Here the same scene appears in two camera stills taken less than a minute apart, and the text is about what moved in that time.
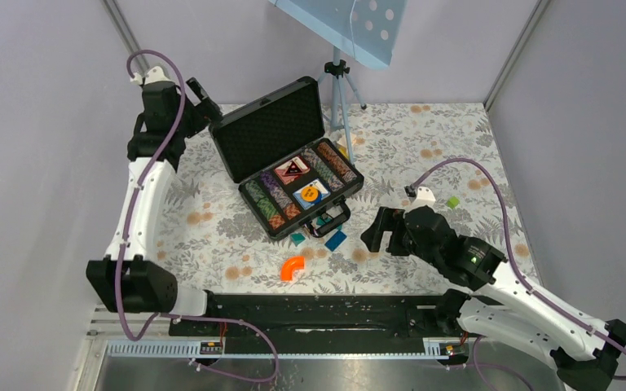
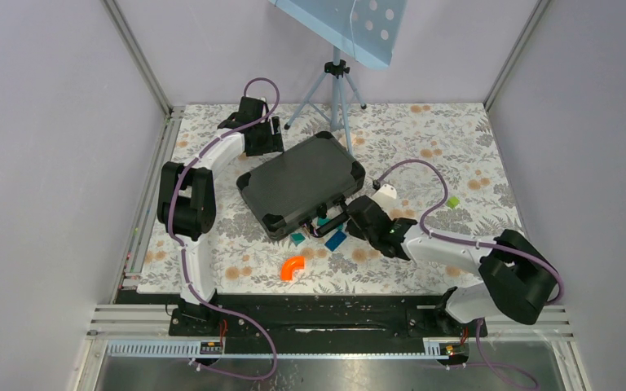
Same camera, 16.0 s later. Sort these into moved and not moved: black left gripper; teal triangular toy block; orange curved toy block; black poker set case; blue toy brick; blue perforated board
Moved: black poker set case; black left gripper
Not moved: teal triangular toy block; blue perforated board; orange curved toy block; blue toy brick
